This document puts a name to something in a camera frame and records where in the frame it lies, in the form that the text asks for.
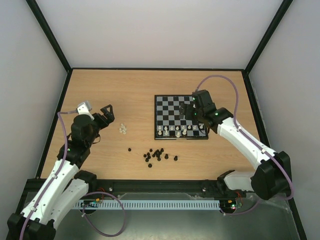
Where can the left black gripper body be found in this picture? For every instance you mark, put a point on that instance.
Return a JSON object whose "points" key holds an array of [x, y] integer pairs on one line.
{"points": [[104, 123]]}

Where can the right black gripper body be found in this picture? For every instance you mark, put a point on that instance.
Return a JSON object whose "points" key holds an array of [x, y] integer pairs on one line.
{"points": [[188, 113]]}

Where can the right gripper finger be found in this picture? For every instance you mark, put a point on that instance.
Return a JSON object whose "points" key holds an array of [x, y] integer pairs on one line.
{"points": [[191, 112], [182, 110]]}

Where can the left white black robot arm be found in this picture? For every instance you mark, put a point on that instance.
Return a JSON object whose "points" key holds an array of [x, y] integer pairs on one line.
{"points": [[66, 183]]}

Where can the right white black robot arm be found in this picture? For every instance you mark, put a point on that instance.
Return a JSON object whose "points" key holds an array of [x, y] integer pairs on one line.
{"points": [[271, 174]]}

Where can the black grey chess board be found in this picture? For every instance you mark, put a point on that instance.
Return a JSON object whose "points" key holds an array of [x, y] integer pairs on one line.
{"points": [[166, 113]]}

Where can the clear plastic sheet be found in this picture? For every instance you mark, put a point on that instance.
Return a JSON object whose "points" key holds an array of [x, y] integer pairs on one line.
{"points": [[278, 201]]}

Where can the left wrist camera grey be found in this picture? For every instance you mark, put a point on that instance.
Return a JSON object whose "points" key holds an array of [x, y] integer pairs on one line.
{"points": [[84, 107]]}

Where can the black aluminium frame rail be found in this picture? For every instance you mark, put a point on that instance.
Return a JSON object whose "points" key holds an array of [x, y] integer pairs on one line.
{"points": [[203, 187]]}

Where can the white slotted cable duct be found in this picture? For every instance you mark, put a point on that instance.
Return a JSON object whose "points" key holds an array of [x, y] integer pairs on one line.
{"points": [[213, 205]]}

